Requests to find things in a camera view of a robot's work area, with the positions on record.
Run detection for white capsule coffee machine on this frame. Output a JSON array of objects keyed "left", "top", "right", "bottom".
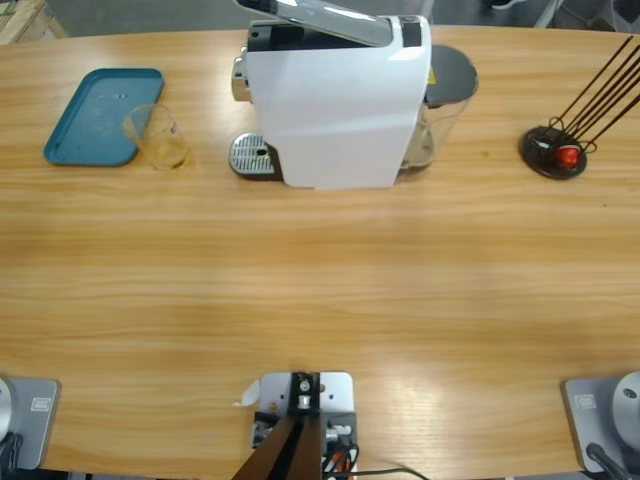
[{"left": 228, "top": 0, "right": 434, "bottom": 191}]

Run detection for clear glass cup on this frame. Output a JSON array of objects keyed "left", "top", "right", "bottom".
[{"left": 122, "top": 102, "right": 194, "bottom": 172}]

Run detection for white mounting block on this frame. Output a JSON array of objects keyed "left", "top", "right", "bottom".
[{"left": 247, "top": 370, "right": 357, "bottom": 480}]

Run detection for white tape tag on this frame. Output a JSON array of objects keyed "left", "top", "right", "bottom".
[{"left": 232, "top": 378, "right": 262, "bottom": 409}]

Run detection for clear water tank dark lid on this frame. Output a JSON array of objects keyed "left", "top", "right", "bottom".
[{"left": 397, "top": 43, "right": 480, "bottom": 184}]

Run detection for teal plastic tray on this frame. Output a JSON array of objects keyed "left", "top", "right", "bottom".
[{"left": 43, "top": 67, "right": 166, "bottom": 168}]

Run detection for wooden crate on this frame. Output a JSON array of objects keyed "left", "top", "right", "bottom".
[{"left": 0, "top": 0, "right": 69, "bottom": 46}]

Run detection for dark chair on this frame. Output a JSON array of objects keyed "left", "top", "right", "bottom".
[{"left": 610, "top": 0, "right": 640, "bottom": 35}]

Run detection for dark camera post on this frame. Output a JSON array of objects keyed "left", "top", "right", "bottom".
[{"left": 232, "top": 372, "right": 324, "bottom": 480}]

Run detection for orange and black cable bundle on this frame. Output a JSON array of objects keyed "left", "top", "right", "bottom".
[{"left": 322, "top": 442, "right": 361, "bottom": 474}]

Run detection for black wire capsule holder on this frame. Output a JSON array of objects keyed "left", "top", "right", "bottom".
[{"left": 519, "top": 35, "right": 640, "bottom": 180}]

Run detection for thin black cable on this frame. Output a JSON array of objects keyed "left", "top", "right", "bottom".
[{"left": 349, "top": 466, "right": 431, "bottom": 480}]

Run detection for white metal frame leg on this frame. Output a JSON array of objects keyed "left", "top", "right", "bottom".
[{"left": 532, "top": 0, "right": 566, "bottom": 29}]

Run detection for arm grey base plate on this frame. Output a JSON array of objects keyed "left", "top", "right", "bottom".
[
  {"left": 0, "top": 377, "right": 62, "bottom": 471},
  {"left": 562, "top": 370, "right": 640, "bottom": 474}
]

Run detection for arm base black cable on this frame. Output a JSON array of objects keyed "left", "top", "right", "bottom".
[
  {"left": 0, "top": 432, "right": 24, "bottom": 471},
  {"left": 584, "top": 442, "right": 632, "bottom": 480}
]

